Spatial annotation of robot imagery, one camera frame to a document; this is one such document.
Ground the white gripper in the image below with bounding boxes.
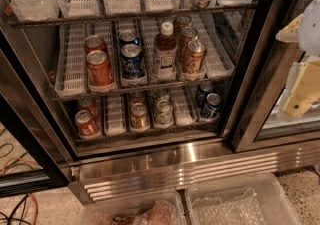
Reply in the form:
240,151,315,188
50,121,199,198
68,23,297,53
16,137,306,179
276,0,320,118

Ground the red coke can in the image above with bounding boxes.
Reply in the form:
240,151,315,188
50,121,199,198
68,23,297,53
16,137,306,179
86,50,116,93
84,35,107,54

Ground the bottom front blue can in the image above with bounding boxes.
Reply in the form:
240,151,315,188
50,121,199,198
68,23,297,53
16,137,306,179
200,93,222,119

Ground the bottom rear blue can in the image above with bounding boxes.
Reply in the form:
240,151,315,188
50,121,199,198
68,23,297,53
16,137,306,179
195,82,214,107

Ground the front gold brown can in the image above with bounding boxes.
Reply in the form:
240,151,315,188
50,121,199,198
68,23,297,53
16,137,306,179
182,40,207,81

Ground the gold brown can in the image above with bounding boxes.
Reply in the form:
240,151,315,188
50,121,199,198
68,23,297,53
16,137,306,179
182,40,207,81
173,15,192,35
176,27,199,62

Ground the middle gold brown can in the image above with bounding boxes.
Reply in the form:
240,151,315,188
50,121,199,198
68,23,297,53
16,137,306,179
176,27,199,62

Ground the rear gold brown can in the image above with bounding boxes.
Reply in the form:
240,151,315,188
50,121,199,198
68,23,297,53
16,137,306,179
173,15,192,35

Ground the bottom rear silver can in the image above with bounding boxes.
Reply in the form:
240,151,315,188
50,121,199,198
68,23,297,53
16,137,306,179
154,88,170,102

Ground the silver can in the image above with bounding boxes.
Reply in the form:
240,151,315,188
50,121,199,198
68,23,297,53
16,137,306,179
154,99,174,128
154,88,170,102

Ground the bottom front silver can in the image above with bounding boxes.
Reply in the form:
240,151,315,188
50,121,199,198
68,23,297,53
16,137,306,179
154,99,174,128

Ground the bottom rear gold can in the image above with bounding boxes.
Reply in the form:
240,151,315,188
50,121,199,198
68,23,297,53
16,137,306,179
129,92,145,104

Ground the front blue pepsi can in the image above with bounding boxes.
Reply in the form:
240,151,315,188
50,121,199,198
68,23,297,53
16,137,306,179
120,44,145,79

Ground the blue pepsi can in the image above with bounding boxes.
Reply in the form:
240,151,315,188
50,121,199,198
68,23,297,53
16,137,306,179
119,30,140,47
120,44,145,79

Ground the bottom front gold can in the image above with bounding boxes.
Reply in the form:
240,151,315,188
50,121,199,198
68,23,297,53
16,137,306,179
130,103,149,130

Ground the steel fridge bottom grille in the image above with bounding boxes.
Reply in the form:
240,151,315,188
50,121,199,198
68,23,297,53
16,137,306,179
69,139,320,205

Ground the rear blue pepsi can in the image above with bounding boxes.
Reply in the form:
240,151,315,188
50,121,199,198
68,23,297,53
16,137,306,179
119,30,140,47

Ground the bottom rear red can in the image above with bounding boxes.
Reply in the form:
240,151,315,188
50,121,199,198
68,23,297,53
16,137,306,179
77,98,99,119

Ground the bottom front red can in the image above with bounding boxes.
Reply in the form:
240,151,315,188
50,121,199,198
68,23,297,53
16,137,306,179
75,110,100,139

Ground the fridge glass door left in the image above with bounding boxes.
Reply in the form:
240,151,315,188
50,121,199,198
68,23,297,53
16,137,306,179
0,33,70,197

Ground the tea bottle white cap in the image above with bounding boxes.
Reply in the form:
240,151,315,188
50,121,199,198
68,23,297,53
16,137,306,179
152,22,177,79

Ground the right clear plastic bin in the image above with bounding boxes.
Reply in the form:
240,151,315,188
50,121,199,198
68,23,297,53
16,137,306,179
185,173,302,225

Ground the clear plastic bin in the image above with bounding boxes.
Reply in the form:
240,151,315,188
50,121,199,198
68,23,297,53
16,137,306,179
185,173,302,225
73,190,186,225

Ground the left clear plastic bin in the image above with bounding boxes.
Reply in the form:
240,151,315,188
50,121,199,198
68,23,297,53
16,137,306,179
73,190,186,225

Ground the top wire shelf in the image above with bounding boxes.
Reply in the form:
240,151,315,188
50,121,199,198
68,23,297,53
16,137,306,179
7,3,257,28

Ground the wire shelf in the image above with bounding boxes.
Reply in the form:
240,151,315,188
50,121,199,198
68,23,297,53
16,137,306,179
53,76,231,101
7,3,257,28

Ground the middle wire shelf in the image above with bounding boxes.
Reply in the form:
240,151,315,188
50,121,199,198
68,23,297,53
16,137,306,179
53,76,231,101

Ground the orange cable on floor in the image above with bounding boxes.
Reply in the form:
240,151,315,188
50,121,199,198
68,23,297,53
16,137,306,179
0,157,39,225

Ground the black cable on floor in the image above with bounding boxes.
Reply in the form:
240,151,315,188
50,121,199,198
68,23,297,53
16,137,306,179
0,193,31,225

